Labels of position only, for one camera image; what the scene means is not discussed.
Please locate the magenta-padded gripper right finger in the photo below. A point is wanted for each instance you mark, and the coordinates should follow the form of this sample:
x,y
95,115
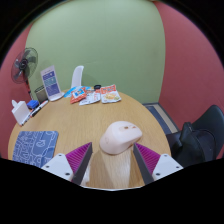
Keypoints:
x,y
159,165

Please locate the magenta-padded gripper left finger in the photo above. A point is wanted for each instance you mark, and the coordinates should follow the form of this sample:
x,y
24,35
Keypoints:
x,y
63,164

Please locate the pale pink computer mouse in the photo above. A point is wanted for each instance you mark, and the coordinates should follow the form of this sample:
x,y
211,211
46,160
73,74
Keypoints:
x,y
118,138

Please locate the blue patterned mouse pad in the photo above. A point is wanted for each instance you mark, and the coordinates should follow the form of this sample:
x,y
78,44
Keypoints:
x,y
35,146

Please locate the white whiteboard marker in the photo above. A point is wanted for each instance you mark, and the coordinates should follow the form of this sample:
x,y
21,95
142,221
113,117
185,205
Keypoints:
x,y
26,119

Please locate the black whiteboard marker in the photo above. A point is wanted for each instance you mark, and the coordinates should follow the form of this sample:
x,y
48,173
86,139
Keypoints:
x,y
39,108

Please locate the small blue box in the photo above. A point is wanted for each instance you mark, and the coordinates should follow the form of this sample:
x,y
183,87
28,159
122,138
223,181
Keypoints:
x,y
32,104

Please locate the white tissue box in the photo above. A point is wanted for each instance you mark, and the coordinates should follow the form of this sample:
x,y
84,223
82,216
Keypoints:
x,y
20,111

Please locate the orange-red snack packet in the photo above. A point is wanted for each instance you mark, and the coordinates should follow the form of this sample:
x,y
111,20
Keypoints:
x,y
78,95

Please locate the black office chair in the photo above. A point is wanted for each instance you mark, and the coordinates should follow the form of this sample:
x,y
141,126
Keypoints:
x,y
213,120

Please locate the blue snack packet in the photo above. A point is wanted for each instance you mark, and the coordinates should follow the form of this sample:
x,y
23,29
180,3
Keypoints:
x,y
68,92

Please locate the acrylic sign stand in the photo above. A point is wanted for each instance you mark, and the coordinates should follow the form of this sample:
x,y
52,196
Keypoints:
x,y
50,81

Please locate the small black round object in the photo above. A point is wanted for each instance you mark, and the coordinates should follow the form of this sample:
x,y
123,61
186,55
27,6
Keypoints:
x,y
97,87

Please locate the white plastic chair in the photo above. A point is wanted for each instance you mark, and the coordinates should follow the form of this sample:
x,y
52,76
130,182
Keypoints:
x,y
77,76

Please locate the black standing fan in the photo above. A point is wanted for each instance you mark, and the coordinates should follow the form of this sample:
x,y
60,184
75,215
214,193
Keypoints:
x,y
24,65

